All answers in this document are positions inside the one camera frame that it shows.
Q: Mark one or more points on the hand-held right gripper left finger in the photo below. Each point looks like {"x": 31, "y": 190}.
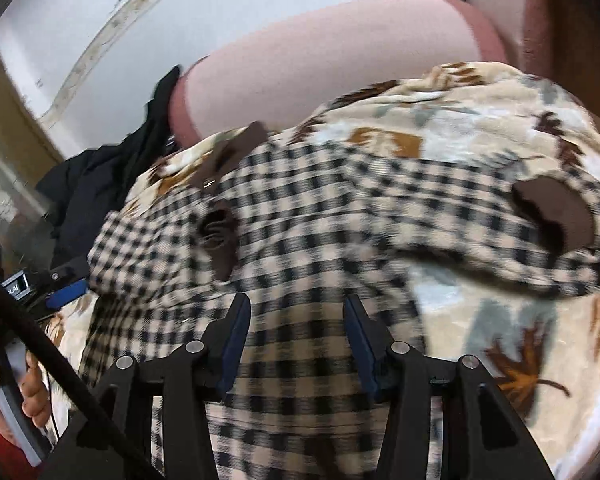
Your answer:
{"x": 234, "y": 347}

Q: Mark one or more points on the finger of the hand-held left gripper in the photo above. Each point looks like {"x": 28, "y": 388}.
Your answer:
{"x": 67, "y": 293}

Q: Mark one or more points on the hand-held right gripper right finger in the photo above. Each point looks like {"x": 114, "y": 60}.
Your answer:
{"x": 361, "y": 347}

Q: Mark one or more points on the beige black checked garment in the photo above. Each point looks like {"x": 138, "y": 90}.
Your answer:
{"x": 305, "y": 240}

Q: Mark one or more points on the person's left hand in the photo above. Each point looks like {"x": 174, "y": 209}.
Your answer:
{"x": 35, "y": 395}

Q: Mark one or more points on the brown wooden cabinet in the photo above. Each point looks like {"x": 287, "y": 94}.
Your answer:
{"x": 10, "y": 120}

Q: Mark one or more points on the leaf printed blanket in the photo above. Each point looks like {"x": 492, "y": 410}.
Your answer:
{"x": 480, "y": 125}

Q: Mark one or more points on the pink padded side cushion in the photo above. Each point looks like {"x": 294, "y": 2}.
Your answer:
{"x": 495, "y": 0}

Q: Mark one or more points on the brown wooden nightstand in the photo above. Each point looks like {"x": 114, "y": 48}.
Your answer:
{"x": 580, "y": 25}

